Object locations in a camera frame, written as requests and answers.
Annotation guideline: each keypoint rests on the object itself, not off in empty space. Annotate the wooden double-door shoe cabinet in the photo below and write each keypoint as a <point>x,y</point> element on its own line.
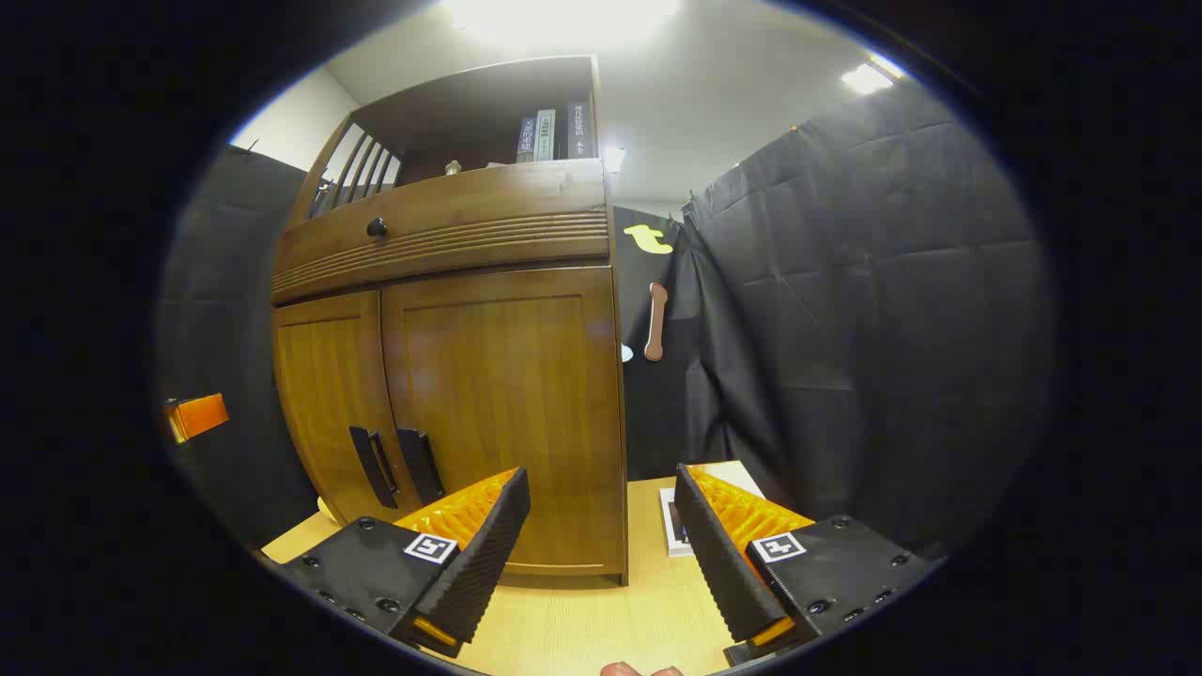
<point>470,202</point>

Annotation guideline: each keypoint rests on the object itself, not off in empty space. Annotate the blue book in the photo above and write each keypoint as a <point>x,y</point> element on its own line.
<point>526,139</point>

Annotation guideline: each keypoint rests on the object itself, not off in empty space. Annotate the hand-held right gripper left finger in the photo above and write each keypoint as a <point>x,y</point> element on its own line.
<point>484,563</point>

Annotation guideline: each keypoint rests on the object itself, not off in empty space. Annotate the black drawer knob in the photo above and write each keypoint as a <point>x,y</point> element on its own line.
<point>376,227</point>

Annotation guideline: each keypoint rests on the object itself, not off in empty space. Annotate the grey book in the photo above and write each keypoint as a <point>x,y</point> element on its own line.
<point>545,134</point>

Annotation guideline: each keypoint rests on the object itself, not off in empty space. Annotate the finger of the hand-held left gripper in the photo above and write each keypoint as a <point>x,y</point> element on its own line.
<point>199,416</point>

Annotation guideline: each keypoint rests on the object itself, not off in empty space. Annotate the white flat box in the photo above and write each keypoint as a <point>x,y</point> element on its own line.
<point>669,521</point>

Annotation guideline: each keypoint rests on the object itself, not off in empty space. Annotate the black backdrop cloth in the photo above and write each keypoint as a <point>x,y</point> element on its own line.
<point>873,310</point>
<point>221,300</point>
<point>648,413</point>

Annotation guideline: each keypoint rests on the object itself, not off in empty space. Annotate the dark book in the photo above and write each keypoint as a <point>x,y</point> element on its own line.
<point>580,130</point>

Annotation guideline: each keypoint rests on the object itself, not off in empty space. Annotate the large ceiling light panel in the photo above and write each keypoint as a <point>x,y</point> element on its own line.
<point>563,17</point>

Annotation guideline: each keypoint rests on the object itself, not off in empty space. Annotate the wooden cabinet door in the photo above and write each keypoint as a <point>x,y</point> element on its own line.
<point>324,394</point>
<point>507,376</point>

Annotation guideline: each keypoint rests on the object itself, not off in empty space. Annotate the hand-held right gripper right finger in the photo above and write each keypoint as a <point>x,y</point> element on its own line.
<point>718,563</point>

